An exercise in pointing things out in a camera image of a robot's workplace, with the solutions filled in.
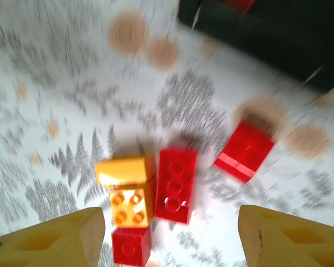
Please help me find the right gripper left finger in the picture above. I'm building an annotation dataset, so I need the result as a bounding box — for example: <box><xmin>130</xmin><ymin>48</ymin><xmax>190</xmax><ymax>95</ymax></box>
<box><xmin>0</xmin><ymin>207</ymin><xmax>106</xmax><ymax>267</ymax></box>

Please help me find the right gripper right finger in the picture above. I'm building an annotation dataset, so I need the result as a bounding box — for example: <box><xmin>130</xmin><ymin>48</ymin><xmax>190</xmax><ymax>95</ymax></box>
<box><xmin>238</xmin><ymin>205</ymin><xmax>334</xmax><ymax>267</ymax></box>

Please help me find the orange lego brick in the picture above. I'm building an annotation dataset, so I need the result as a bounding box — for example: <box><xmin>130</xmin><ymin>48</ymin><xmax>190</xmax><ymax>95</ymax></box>
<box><xmin>109</xmin><ymin>183</ymin><xmax>156</xmax><ymax>229</ymax></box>
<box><xmin>94</xmin><ymin>155</ymin><xmax>156</xmax><ymax>187</ymax></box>

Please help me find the long red lego brick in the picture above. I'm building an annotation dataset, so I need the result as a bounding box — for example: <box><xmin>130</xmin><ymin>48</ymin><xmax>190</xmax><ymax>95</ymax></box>
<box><xmin>154</xmin><ymin>147</ymin><xmax>198</xmax><ymax>225</ymax></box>

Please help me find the floral patterned table cover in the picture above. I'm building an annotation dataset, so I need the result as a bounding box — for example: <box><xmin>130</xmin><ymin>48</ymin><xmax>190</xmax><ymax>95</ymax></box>
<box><xmin>0</xmin><ymin>0</ymin><xmax>334</xmax><ymax>267</ymax></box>

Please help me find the black plastic bin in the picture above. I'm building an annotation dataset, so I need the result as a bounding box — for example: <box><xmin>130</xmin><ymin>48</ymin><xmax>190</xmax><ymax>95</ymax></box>
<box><xmin>178</xmin><ymin>0</ymin><xmax>334</xmax><ymax>92</ymax></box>

